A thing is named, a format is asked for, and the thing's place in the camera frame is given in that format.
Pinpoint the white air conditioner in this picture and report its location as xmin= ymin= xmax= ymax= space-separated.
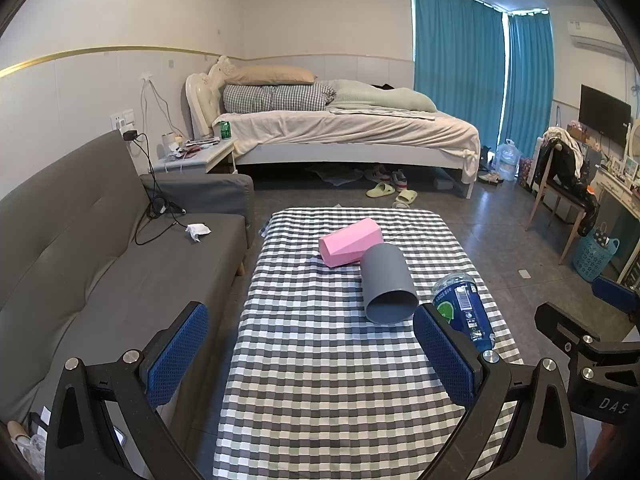
xmin=567 ymin=17 xmax=632 ymax=54

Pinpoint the white dressing table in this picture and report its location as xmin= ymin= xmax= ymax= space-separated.
xmin=594 ymin=156 xmax=640 ymax=287

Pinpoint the wooden chair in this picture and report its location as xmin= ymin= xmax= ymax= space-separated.
xmin=524 ymin=134 xmax=602 ymax=266

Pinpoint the patterned gift bag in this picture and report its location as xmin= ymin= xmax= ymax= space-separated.
xmin=517 ymin=156 xmax=536 ymax=192

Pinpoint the black television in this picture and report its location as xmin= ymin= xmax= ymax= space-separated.
xmin=578 ymin=84 xmax=632 ymax=149

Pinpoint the beige bed sheet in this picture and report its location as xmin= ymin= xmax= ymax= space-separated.
xmin=212 ymin=107 xmax=482 ymax=172

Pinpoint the white hanging cable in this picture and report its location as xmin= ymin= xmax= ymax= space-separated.
xmin=139 ymin=72 xmax=189 ymax=142

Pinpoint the narrow teal curtain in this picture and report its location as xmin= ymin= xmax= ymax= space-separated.
xmin=504 ymin=9 xmax=555 ymax=162

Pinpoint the pale green blanket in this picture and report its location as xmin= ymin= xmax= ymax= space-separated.
xmin=327 ymin=79 xmax=437 ymax=114

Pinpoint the black jacket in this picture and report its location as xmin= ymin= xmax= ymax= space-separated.
xmin=529 ymin=127 xmax=602 ymax=237

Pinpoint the grey sofa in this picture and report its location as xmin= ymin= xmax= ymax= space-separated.
xmin=0 ymin=129 xmax=256 ymax=463

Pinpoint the blue laundry basket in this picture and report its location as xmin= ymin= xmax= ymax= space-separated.
xmin=571 ymin=222 xmax=621 ymax=282

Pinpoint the wide teal curtain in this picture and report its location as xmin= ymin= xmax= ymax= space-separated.
xmin=410 ymin=0 xmax=506 ymax=147

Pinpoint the white nightstand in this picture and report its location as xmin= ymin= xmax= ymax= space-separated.
xmin=149 ymin=137 xmax=239 ymax=177

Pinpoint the black charger cable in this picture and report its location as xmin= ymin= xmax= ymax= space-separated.
xmin=121 ymin=129 xmax=189 ymax=246

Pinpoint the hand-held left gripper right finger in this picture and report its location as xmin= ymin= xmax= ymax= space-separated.
xmin=412 ymin=303 xmax=597 ymax=480

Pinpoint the checked quilt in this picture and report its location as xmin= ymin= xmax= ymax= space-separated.
xmin=222 ymin=82 xmax=337 ymax=115

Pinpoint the checked tablecloth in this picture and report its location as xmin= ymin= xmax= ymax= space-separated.
xmin=212 ymin=206 xmax=527 ymax=480

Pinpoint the crumpled white tissue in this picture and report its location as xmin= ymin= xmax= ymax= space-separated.
xmin=184 ymin=222 xmax=212 ymax=244

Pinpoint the beige pillow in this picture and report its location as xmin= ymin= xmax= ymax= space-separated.
xmin=223 ymin=65 xmax=319 ymax=86

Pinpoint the clear water jug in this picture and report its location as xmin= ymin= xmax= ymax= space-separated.
xmin=494 ymin=138 xmax=522 ymax=181

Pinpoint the white bed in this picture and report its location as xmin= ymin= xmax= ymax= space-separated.
xmin=184 ymin=54 xmax=482 ymax=200

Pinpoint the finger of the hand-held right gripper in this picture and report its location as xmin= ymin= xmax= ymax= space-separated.
xmin=533 ymin=301 xmax=602 ymax=357
xmin=591 ymin=274 xmax=640 ymax=317

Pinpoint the pink faceted cup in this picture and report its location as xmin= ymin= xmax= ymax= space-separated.
xmin=318 ymin=217 xmax=384 ymax=268

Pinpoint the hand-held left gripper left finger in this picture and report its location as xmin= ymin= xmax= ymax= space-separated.
xmin=44 ymin=301 xmax=210 ymax=480

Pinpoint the grey cup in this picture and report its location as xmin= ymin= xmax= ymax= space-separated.
xmin=360 ymin=243 xmax=419 ymax=326

